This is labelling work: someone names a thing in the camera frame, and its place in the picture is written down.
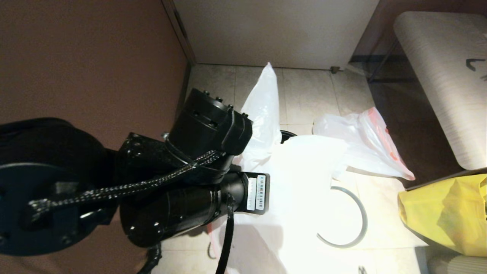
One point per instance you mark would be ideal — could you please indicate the dark door frame post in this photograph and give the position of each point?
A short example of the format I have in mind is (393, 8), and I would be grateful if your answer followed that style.
(179, 23)

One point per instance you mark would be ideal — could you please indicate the black trash bin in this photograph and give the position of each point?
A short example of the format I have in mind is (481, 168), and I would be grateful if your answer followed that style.
(287, 135)

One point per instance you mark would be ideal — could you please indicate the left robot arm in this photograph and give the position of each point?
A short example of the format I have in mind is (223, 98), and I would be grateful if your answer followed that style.
(57, 152)

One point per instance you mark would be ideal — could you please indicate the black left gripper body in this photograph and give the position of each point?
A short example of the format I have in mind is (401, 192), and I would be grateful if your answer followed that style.
(179, 213)

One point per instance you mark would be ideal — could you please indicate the black metal table frame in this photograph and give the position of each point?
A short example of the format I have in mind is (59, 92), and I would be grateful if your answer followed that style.
(385, 60)

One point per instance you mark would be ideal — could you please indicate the beige wood-grain table top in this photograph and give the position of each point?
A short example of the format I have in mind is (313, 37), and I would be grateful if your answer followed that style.
(445, 76)

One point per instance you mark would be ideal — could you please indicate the white door panel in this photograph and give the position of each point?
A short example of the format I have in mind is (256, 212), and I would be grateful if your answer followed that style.
(274, 34)

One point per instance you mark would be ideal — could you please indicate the yellow plastic bag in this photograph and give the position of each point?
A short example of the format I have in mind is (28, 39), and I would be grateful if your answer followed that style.
(437, 213)

